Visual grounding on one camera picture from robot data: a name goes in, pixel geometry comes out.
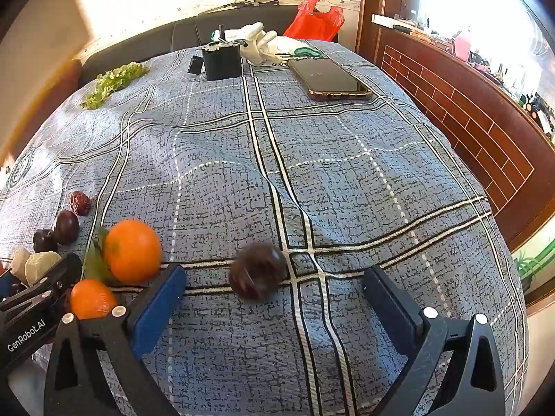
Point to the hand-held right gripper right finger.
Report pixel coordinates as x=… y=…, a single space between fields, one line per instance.
x=390 y=307

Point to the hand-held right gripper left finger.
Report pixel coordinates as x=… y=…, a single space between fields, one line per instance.
x=158 y=307

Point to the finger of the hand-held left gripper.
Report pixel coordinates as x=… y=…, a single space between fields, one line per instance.
x=60 y=270

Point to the pale garlic cloves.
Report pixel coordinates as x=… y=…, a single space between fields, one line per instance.
x=40 y=266

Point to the dark purple plum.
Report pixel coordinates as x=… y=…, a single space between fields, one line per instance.
x=258 y=271
x=66 y=226
x=44 y=240

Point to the small orange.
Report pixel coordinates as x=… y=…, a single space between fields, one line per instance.
x=92 y=300

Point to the large orange with leaf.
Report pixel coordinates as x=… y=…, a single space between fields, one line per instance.
x=132 y=251

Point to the red dried jujube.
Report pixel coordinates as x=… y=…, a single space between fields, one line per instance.
x=80 y=203

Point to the green potted plant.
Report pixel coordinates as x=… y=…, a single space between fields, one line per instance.
x=533 y=262

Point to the blue plaid blanket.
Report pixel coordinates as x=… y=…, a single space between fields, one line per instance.
x=260 y=173

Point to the green lettuce leaves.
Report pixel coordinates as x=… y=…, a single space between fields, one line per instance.
x=113 y=81

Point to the brown wooden partition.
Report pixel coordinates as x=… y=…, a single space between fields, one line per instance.
x=455 y=95

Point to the black smartphone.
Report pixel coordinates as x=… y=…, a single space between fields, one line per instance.
x=329 y=79

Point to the small black card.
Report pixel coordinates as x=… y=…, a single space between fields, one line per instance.
x=196 y=65

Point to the black box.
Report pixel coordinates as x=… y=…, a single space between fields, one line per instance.
x=223 y=63

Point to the dark padded headboard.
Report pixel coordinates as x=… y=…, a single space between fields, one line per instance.
x=182 y=32

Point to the green and white bag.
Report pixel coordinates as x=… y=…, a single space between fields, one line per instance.
x=305 y=50

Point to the pink bottle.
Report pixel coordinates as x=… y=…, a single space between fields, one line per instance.
x=462 y=44

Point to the white cloth gloves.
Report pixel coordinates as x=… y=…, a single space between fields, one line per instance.
x=260 y=43

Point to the red plastic bag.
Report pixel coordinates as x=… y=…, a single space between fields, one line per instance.
x=314 y=21

